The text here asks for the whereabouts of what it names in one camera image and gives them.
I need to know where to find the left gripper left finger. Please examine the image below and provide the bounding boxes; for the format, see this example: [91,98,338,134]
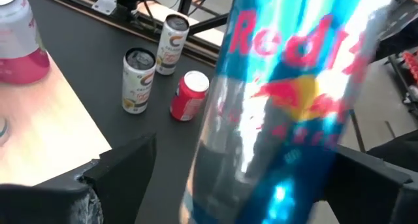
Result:
[0,132,158,224]

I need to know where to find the red soda can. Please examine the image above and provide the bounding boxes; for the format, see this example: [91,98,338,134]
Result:
[169,70,210,122]

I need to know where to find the white Celsius can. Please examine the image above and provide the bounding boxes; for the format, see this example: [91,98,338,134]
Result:
[155,13,191,76]
[121,46,157,115]

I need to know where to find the black table mat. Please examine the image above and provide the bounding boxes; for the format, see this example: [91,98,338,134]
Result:
[19,0,229,224]

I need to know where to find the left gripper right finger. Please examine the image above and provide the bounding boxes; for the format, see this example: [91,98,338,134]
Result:
[312,144,418,224]

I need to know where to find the white pink soda can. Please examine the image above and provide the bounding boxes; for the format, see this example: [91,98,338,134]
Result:
[0,0,52,86]

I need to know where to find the wooden shelf with black frame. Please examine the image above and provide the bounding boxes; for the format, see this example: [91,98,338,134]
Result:
[0,52,112,187]

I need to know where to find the silver mounting bracket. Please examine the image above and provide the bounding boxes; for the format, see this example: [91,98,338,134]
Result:
[91,0,117,16]

